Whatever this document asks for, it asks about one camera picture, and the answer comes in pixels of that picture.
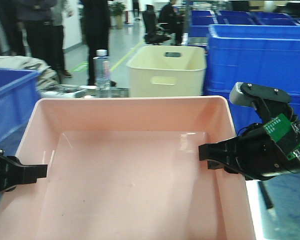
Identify beige jacket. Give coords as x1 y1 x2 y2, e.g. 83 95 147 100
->
0 55 60 91

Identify clear water bottle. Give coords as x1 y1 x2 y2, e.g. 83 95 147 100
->
93 49 111 98

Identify standing person dark clothes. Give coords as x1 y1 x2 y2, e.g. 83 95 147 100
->
0 0 72 71

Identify seated person in black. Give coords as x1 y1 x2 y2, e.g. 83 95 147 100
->
158 0 183 46

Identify standing person black trousers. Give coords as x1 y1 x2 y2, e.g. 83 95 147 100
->
81 0 111 86

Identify large blue crate right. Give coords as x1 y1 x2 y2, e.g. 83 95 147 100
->
202 24 300 119

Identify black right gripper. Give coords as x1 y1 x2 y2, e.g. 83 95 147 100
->
198 123 300 181

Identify blue crate left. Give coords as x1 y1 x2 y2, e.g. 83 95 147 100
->
0 68 40 142

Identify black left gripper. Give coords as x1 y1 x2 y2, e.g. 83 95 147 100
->
0 149 48 193

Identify black office chair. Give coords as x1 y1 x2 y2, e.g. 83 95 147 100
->
142 10 171 46

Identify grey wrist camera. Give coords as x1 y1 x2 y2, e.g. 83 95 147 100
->
229 82 291 107

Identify cream plastic bin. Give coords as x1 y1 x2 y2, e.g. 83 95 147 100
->
126 45 206 98

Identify pink plastic bin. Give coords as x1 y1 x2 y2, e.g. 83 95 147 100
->
0 96 255 240

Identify green circuit board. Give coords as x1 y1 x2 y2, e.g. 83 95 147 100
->
262 113 300 161

